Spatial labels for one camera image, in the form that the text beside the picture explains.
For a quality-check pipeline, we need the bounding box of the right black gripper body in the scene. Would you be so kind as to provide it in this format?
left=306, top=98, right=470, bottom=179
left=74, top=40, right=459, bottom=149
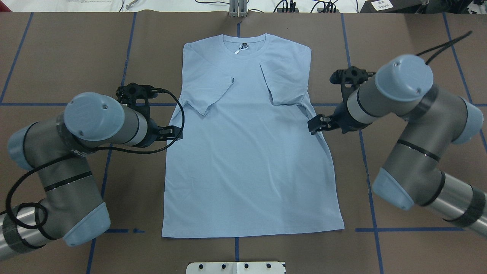
left=332, top=101, right=362, bottom=134

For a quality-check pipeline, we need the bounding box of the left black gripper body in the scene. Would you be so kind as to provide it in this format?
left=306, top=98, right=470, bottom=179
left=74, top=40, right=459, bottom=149
left=143, top=118, right=167, bottom=148

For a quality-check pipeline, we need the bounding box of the light blue t-shirt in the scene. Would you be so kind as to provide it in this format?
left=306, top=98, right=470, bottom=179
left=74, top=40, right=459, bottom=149
left=161, top=33, right=345, bottom=238

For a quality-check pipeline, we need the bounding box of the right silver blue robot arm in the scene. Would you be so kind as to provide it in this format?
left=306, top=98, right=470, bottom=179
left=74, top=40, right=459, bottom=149
left=308, top=54, right=486, bottom=237

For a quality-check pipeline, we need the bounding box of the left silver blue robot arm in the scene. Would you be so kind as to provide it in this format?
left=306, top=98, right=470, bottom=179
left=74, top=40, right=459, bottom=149
left=1, top=86, right=184, bottom=261

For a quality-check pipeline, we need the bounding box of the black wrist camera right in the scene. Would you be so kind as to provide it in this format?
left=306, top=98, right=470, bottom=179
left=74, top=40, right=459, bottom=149
left=330, top=66, right=376, bottom=103

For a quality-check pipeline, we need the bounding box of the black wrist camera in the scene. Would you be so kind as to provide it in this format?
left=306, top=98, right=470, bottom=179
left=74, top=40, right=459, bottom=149
left=115, top=83, right=169, bottom=119
left=330, top=66, right=376, bottom=103

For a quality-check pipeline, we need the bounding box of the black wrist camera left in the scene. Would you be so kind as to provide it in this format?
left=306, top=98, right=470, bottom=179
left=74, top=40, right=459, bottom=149
left=115, top=83, right=169, bottom=119

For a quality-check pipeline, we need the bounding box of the aluminium frame post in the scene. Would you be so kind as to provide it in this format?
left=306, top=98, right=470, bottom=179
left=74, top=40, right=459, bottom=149
left=228, top=0, right=248, bottom=18

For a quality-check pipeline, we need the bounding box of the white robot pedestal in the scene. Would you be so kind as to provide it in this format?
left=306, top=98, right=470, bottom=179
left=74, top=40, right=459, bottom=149
left=186, top=261, right=286, bottom=274

